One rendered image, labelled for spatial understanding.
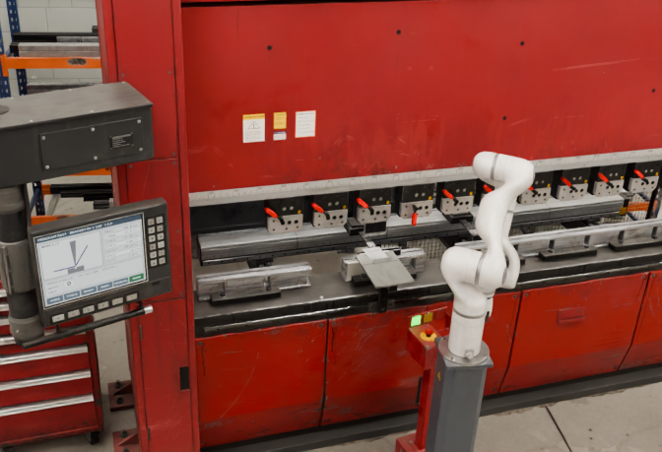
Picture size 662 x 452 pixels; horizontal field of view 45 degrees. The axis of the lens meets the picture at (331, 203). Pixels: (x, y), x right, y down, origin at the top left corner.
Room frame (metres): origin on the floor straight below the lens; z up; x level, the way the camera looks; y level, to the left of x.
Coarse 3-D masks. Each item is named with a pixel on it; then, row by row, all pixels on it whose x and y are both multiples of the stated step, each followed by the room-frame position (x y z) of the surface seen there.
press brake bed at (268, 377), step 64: (256, 320) 2.81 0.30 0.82; (320, 320) 2.90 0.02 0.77; (384, 320) 2.99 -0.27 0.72; (512, 320) 3.21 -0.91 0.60; (640, 320) 3.46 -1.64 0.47; (256, 384) 2.81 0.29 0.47; (320, 384) 2.90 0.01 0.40; (384, 384) 3.00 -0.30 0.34; (512, 384) 3.27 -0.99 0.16; (576, 384) 3.43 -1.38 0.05; (640, 384) 3.50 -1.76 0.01; (256, 448) 2.84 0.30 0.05
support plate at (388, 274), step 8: (360, 256) 3.08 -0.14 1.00; (392, 256) 3.09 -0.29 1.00; (368, 264) 3.01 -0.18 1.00; (376, 264) 3.01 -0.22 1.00; (384, 264) 3.02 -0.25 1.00; (392, 264) 3.02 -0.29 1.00; (400, 264) 3.02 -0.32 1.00; (368, 272) 2.95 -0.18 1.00; (376, 272) 2.95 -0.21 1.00; (384, 272) 2.95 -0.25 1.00; (392, 272) 2.95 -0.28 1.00; (400, 272) 2.96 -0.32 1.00; (408, 272) 2.96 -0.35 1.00; (376, 280) 2.89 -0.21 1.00; (384, 280) 2.89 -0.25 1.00; (392, 280) 2.89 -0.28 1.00; (400, 280) 2.89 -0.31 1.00; (408, 280) 2.90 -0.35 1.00; (376, 288) 2.84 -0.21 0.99
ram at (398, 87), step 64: (320, 0) 3.04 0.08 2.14; (384, 0) 3.10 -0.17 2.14; (448, 0) 3.16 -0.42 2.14; (512, 0) 3.25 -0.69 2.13; (576, 0) 3.35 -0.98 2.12; (640, 0) 3.45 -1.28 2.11; (192, 64) 2.84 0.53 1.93; (256, 64) 2.92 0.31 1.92; (320, 64) 3.00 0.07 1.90; (384, 64) 3.08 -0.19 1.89; (448, 64) 3.17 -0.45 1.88; (512, 64) 3.26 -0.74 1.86; (576, 64) 3.37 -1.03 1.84; (640, 64) 3.47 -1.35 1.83; (192, 128) 2.84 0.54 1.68; (320, 128) 3.00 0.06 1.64; (384, 128) 3.09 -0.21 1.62; (448, 128) 3.18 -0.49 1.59; (512, 128) 3.28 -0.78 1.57; (576, 128) 3.39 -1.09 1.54; (640, 128) 3.50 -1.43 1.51; (192, 192) 2.83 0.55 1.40; (320, 192) 3.00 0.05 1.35
